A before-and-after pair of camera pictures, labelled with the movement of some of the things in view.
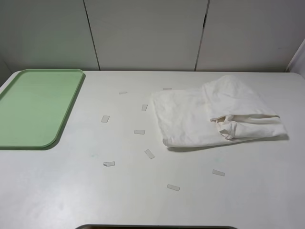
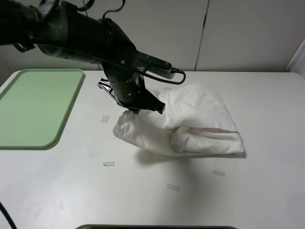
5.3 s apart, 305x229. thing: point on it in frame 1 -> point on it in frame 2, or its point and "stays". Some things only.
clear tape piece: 105,119 stays
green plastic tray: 35,108 stays
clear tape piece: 149,154 stays
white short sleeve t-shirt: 226,109 -> 195,121
